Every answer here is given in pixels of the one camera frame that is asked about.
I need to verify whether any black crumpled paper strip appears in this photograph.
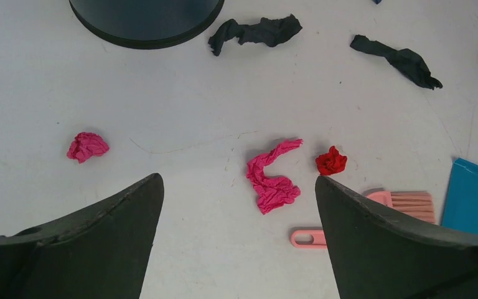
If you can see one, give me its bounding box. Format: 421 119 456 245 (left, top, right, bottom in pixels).
208 14 302 57

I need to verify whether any long pink crumpled paper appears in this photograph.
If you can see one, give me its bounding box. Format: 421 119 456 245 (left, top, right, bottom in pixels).
246 139 303 215

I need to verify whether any red paper ball near centre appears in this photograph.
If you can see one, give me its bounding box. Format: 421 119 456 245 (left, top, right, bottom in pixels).
315 146 348 176

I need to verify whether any small pink paper ball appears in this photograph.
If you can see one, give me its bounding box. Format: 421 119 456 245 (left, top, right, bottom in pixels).
67 132 110 164

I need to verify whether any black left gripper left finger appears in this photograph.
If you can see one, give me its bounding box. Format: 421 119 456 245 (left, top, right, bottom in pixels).
0 173 164 298

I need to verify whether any dark blue round trash bin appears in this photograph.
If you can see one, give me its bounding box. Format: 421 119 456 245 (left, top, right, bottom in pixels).
69 0 225 50

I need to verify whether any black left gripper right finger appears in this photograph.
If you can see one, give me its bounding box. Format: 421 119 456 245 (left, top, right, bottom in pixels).
315 176 478 298

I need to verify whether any long black paper scrap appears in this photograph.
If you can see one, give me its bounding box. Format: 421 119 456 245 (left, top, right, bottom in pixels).
350 34 443 90

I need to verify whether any blue plastic dustpan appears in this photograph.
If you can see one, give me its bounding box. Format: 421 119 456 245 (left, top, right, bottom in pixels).
441 158 478 234

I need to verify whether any pink hand brush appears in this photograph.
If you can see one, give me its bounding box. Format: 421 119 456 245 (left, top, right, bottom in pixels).
289 190 436 249

